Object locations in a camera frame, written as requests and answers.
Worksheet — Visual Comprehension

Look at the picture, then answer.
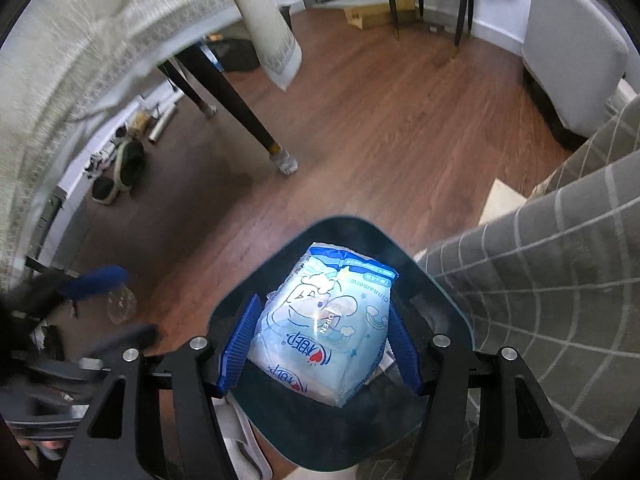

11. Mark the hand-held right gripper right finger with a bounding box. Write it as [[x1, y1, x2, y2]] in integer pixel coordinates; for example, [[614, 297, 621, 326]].
[[387, 305, 583, 480]]

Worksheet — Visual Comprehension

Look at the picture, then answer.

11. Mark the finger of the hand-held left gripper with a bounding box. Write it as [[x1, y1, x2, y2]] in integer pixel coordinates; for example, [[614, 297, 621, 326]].
[[10, 265, 131, 311]]

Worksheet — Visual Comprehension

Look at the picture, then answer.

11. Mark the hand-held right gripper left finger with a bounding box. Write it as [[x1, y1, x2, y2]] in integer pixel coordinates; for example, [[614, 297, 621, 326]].
[[56, 294, 263, 480]]

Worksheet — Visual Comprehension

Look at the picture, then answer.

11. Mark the clear plastic wrapper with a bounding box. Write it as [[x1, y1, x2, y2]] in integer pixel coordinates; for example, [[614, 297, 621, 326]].
[[106, 287, 137, 325]]

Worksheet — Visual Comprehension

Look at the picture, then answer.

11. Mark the blue tissue packet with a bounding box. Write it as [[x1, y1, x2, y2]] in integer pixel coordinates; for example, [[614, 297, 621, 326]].
[[248, 241, 401, 408]]

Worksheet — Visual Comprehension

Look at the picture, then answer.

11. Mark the dark trash bin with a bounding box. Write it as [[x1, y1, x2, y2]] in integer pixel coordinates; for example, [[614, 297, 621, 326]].
[[207, 215, 473, 471]]

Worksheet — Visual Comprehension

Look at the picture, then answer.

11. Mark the black and beige slipper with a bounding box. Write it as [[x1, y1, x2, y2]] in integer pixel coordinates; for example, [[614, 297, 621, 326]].
[[114, 139, 146, 193], [92, 176, 117, 206]]

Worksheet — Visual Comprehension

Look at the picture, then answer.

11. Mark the silver foil roll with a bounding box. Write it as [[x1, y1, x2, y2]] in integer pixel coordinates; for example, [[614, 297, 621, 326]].
[[147, 105, 178, 143]]

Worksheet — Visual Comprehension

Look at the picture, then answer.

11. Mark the beige cardboard sheet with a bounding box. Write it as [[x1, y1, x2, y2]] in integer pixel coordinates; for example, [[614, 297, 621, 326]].
[[477, 178, 528, 226]]

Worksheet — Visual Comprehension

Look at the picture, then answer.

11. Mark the dark wooden table leg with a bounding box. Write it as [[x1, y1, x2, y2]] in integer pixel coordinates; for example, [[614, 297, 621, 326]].
[[159, 42, 300, 176]]

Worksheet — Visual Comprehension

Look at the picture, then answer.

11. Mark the beige tablecloth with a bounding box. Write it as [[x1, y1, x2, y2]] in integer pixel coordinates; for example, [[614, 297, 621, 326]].
[[0, 0, 304, 306]]

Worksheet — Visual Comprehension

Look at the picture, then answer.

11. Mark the black storage box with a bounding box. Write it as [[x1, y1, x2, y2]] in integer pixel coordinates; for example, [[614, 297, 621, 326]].
[[205, 35, 261, 73]]

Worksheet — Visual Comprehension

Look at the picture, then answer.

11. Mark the grey armchair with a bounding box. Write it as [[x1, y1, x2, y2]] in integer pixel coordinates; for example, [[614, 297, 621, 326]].
[[521, 0, 631, 148]]

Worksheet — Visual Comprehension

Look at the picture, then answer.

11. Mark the cardboard box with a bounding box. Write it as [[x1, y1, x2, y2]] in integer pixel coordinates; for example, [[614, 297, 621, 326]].
[[343, 0, 418, 30]]

